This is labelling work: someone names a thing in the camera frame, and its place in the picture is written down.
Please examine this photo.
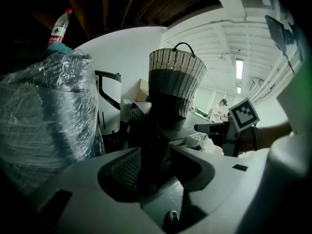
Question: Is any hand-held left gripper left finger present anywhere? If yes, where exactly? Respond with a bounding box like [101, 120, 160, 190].
[31, 146, 167, 234]

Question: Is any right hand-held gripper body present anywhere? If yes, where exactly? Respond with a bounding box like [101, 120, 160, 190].
[221, 97, 260, 157]

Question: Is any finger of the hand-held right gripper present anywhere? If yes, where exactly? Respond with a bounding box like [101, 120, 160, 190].
[194, 121, 230, 135]
[208, 133, 228, 146]

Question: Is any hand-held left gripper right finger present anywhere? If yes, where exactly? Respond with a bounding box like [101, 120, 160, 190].
[170, 146, 269, 229]

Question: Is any person's right forearm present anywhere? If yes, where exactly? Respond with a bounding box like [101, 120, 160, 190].
[237, 120, 293, 155]

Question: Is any long ceiling light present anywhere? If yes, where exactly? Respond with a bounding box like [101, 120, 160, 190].
[234, 58, 245, 80]

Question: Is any woven two-tone laundry basket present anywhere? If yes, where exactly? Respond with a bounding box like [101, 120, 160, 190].
[148, 42, 208, 119]

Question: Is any person's left shoe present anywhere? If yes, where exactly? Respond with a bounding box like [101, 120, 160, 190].
[165, 209, 180, 231]

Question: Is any large brown cardboard box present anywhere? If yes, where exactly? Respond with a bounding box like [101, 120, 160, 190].
[135, 78, 150, 103]

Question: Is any person's green shirt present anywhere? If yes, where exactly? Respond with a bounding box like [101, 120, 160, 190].
[296, 50, 312, 90]

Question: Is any small white container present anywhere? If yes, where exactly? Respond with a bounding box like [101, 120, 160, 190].
[120, 98, 134, 124]

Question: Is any plastic-wrapped appliance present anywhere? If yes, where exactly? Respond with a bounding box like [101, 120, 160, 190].
[0, 49, 105, 197]

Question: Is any blue cloth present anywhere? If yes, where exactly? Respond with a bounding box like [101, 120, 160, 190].
[47, 43, 74, 56]

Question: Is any clear water bottle red label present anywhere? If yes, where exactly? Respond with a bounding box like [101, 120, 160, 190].
[47, 8, 74, 50]

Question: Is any black device on mount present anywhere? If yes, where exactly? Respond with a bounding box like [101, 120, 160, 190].
[264, 14, 303, 66]

